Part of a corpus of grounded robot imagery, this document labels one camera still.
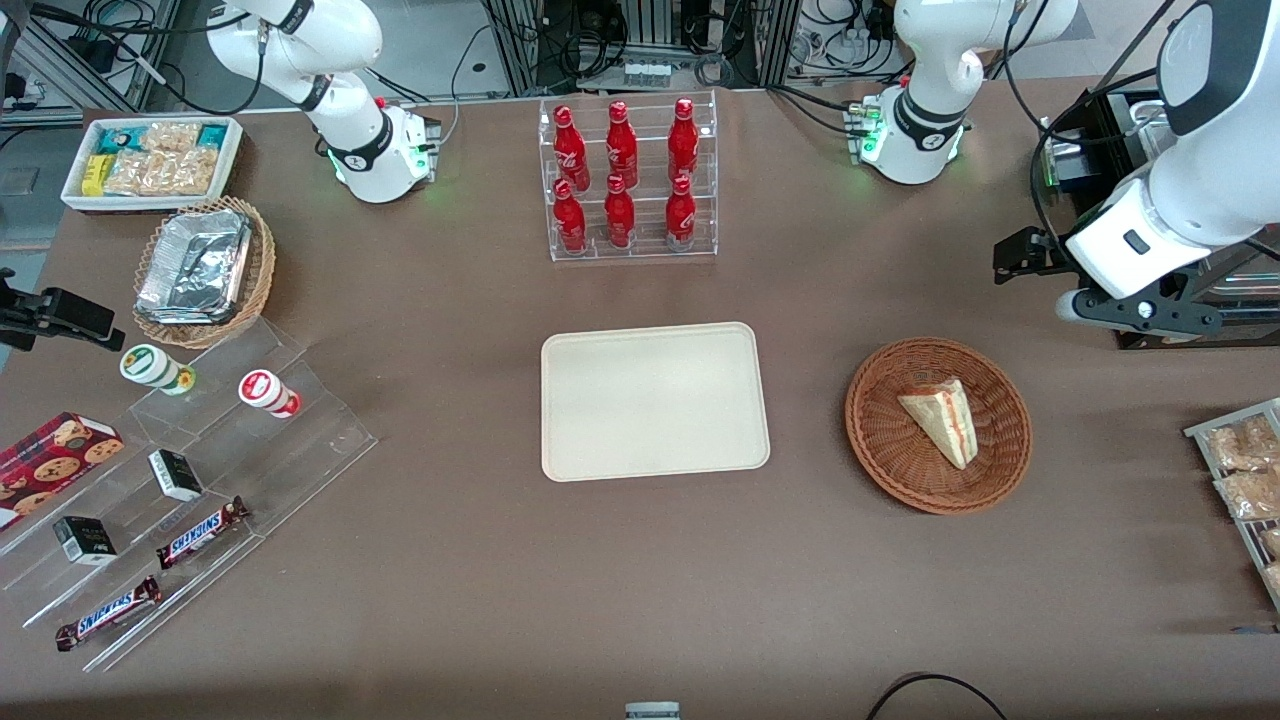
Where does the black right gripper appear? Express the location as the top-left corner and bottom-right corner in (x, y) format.
(0, 267), (127, 352)

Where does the white rectangular snack bin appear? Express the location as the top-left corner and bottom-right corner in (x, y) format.
(60, 116), (245, 214)

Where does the red tartan cookie box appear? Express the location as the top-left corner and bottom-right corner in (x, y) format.
(0, 411), (126, 532)

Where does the clear acrylic bottle rack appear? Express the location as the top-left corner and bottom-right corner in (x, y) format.
(537, 89), (720, 264)

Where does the wrapped triangle sandwich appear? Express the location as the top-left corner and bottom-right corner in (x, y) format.
(896, 377), (979, 472)

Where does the cream plastic tray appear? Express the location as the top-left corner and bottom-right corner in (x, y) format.
(540, 321), (772, 484)

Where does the brown round wicker basket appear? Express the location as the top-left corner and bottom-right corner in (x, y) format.
(844, 337), (1033, 517)

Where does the small black carton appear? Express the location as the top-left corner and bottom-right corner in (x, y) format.
(52, 515), (119, 567)
(147, 449), (205, 503)

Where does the light oval wicker basket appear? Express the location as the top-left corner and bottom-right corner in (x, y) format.
(132, 195), (277, 350)

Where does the equipment rack with cables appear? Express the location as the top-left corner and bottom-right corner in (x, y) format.
(478, 0), (803, 98)

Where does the black cable loop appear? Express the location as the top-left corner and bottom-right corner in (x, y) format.
(864, 672), (1012, 720)

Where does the aluminium profile frame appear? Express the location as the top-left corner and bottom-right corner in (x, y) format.
(0, 0), (183, 123)

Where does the clear biscuit bag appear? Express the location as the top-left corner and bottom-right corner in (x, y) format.
(1204, 414), (1280, 473)
(1214, 469), (1280, 522)

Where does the silver foil pouch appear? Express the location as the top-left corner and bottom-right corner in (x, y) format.
(136, 209), (254, 327)

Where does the clear acrylic stepped shelf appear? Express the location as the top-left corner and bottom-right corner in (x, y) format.
(0, 317), (379, 674)

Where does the red cola bottle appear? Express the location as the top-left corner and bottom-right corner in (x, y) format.
(664, 174), (699, 247)
(666, 96), (702, 186)
(552, 104), (592, 193)
(604, 99), (640, 191)
(551, 178), (589, 255)
(603, 173), (638, 250)

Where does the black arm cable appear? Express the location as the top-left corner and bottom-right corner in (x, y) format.
(998, 0), (1206, 263)

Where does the Snickers chocolate bar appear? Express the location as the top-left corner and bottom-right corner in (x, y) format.
(54, 575), (164, 653)
(155, 496), (252, 572)

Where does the tray of packaged crackers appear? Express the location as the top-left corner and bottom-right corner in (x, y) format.
(1182, 397), (1280, 613)

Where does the green lid yogurt cup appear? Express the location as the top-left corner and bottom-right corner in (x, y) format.
(119, 343), (197, 397)

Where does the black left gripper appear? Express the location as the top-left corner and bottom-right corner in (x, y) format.
(993, 227), (1223, 337)

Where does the red lid yogurt cup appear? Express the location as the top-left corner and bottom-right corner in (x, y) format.
(237, 369), (302, 420)

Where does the clear cracker bag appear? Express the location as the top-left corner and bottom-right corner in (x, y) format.
(106, 150), (172, 197)
(165, 147), (220, 197)
(139, 120), (202, 157)

